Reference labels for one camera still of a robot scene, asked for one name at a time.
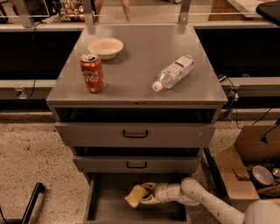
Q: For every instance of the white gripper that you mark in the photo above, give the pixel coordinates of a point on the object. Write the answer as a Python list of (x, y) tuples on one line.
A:
[(162, 192)]

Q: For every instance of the yellow sponge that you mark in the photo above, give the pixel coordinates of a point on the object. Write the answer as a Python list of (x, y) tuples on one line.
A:
[(135, 196)]

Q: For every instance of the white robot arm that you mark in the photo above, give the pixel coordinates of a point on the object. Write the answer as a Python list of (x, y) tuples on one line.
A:
[(191, 193)]

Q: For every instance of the bottom grey open drawer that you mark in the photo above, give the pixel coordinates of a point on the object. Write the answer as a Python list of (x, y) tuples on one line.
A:
[(106, 203)]

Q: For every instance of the middle grey drawer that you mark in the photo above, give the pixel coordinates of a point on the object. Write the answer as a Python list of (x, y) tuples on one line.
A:
[(116, 164)]

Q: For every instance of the grey metal drawer cabinet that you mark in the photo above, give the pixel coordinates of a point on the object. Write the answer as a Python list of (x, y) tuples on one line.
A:
[(128, 96)]

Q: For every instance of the top grey drawer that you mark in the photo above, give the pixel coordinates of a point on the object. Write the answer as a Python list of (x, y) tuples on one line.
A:
[(151, 135)]

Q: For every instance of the black metal leg right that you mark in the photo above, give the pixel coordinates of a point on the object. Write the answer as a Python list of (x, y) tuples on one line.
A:
[(221, 190)]

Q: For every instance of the black metal leg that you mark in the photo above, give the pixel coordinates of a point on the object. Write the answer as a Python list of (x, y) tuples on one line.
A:
[(221, 190), (38, 189)]

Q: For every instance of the grey bowl in box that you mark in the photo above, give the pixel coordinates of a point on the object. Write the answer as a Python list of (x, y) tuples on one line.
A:
[(262, 176)]

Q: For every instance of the black metal leg left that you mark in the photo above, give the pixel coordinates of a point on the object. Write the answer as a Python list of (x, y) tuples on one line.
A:
[(38, 189)]

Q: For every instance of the brown cardboard box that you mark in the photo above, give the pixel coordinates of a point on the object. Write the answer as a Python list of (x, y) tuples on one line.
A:
[(254, 144)]

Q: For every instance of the clear plastic water bottle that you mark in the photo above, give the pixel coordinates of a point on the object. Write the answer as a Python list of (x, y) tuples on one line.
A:
[(174, 73)]

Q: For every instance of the red cola can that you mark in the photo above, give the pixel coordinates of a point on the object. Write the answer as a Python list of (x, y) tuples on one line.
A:
[(91, 69)]

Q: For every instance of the white paper bowl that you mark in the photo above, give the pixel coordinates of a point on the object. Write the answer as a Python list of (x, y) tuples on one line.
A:
[(105, 48)]

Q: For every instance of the basket of colourful items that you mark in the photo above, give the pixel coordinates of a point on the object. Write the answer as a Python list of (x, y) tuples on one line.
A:
[(71, 11)]

